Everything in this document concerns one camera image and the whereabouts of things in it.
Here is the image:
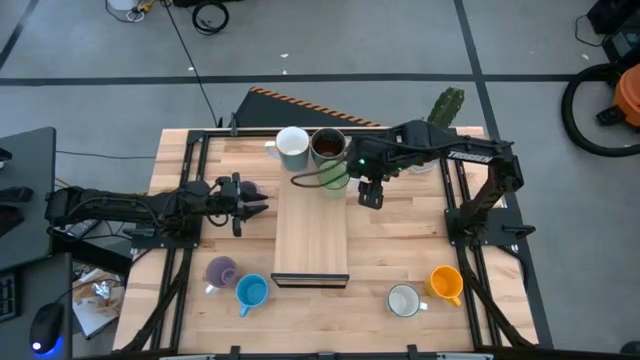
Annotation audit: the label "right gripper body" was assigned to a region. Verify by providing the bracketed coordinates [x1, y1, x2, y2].
[346, 135, 406, 183]

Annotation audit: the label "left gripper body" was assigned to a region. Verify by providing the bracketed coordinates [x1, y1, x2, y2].
[217, 171, 247, 238]

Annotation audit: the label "light green mug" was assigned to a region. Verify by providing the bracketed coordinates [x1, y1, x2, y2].
[317, 159, 352, 199]

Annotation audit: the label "brown teal speckled mug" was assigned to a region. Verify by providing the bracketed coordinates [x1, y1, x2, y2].
[309, 127, 348, 168]

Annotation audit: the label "grey-teal mug white inside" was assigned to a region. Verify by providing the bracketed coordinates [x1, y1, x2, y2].
[263, 125, 312, 173]

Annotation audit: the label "light blue mug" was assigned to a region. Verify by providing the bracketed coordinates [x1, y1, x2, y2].
[234, 273, 270, 319]

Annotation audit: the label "white blue patterned mug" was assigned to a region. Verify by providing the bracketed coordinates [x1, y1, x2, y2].
[385, 282, 429, 319]

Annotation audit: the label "white angular planter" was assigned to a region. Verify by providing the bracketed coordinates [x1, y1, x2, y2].
[408, 158, 440, 176]

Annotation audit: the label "purple mug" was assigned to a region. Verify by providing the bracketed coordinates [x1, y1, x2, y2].
[203, 255, 240, 296]

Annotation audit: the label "green cactus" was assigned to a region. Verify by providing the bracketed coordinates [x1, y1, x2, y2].
[426, 86, 466, 132]

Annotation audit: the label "black orange-striped ramp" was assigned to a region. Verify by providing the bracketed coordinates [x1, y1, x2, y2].
[233, 86, 384, 129]

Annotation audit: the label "orange mug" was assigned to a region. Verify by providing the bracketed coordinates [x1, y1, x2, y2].
[424, 264, 465, 308]

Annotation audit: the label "papers and foil pile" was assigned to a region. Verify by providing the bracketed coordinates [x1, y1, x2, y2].
[71, 267, 127, 342]

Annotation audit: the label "black desk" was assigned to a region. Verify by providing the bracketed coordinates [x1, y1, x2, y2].
[0, 252, 74, 360]
[0, 126, 58, 274]

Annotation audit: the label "black computer mouse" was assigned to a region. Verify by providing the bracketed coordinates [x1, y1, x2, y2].
[28, 301, 66, 355]

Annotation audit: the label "black keyboard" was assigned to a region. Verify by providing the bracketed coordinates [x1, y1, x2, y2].
[0, 272, 22, 324]

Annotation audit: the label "orange vacuum cleaner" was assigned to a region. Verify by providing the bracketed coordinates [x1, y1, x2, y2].
[596, 63, 640, 129]

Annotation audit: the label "black equipment case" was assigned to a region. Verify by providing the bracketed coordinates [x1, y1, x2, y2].
[586, 0, 640, 64]

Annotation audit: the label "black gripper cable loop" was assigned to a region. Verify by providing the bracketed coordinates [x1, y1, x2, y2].
[289, 158, 352, 191]

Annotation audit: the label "black frame wooden shelf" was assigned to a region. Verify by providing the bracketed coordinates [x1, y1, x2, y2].
[270, 149, 351, 290]

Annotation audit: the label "black table frame rails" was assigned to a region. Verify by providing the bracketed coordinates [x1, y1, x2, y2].
[113, 127, 554, 360]

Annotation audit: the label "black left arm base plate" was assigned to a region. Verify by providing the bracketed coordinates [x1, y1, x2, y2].
[129, 214, 202, 251]

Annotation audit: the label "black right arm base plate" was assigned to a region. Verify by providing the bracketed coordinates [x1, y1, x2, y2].
[444, 206, 537, 248]

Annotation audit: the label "long black floor cable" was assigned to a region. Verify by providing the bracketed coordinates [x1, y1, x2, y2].
[160, 0, 224, 128]

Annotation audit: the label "coiled black cable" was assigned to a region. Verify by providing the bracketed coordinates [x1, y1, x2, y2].
[191, 0, 231, 37]

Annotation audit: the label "black vacuum hose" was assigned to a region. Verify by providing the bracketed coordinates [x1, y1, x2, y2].
[560, 61, 640, 159]

